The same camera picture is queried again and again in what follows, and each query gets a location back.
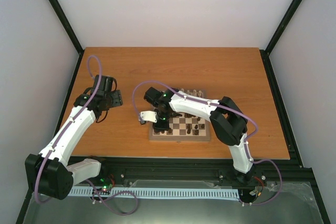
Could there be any wooden chess board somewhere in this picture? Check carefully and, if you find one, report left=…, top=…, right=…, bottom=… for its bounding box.
left=144, top=87, right=211, bottom=142

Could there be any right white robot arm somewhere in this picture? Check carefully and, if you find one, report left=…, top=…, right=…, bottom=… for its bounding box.
left=138, top=87, right=253, bottom=174

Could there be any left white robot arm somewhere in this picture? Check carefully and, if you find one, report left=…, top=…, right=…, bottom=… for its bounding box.
left=25, top=75, right=122, bottom=200

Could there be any dark chess piece cluster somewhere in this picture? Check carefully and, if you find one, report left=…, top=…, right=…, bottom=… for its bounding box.
left=152, top=113, right=209, bottom=137

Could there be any white chess pieces row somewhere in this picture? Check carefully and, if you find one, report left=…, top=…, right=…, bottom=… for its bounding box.
left=181, top=89, right=204, bottom=98

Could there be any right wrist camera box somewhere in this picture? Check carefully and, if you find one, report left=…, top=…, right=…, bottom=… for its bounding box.
left=139, top=111, right=158, bottom=125

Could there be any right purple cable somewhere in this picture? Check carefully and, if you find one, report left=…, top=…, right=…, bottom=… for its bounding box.
left=132, top=79, right=283, bottom=206

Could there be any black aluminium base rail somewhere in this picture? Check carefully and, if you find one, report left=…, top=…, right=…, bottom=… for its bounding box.
left=34, top=155, right=316, bottom=190

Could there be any light blue cable duct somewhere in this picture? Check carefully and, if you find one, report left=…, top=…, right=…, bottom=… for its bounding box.
left=70, top=185, right=241, bottom=201

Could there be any left black frame post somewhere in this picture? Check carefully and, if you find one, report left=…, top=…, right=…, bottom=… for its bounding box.
left=48, top=0, right=84, bottom=55

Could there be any black frame post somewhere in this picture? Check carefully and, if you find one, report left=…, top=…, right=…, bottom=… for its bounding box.
left=265, top=0, right=303, bottom=57
left=48, top=0, right=84, bottom=55

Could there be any right black frame post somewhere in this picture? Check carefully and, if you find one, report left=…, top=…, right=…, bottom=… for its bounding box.
left=265, top=0, right=303, bottom=57

